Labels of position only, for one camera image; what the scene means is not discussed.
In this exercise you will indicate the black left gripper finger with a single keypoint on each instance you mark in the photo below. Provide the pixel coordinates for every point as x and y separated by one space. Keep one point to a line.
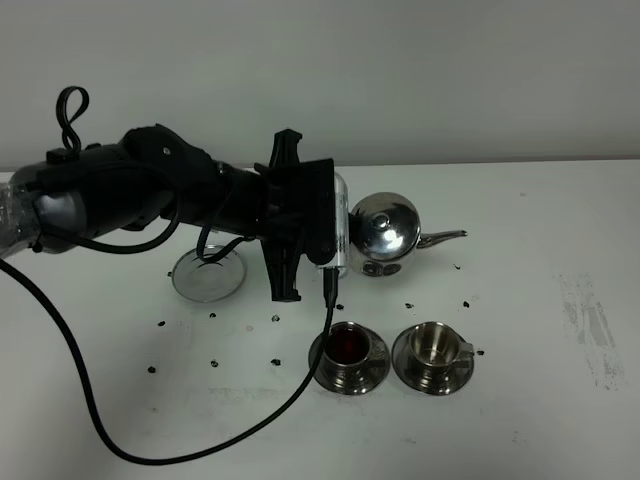
282 261
285 149

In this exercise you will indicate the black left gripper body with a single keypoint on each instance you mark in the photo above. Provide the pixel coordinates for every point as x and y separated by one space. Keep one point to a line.
283 216

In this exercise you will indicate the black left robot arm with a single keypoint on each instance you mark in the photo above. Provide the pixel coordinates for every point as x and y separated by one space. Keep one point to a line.
127 198

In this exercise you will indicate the stainless steel teapot saucer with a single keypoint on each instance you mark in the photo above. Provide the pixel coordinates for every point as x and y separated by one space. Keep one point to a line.
202 282

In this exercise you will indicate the left stainless steel teacup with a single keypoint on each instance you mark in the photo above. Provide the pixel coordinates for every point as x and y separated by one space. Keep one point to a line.
352 345

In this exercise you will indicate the stainless steel teacup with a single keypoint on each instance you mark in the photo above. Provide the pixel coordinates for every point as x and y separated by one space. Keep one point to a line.
438 346
352 345

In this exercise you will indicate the left stainless steel saucer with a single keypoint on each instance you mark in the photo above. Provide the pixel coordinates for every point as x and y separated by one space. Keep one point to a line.
349 380

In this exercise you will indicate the right stainless steel teacup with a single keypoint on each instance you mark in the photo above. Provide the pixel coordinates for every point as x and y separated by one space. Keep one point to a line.
438 346

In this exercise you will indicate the right stainless steel saucer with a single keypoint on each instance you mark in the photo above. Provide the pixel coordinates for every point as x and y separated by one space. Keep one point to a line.
435 382

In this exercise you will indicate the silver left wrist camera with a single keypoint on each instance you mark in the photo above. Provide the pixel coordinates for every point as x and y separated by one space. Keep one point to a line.
324 201

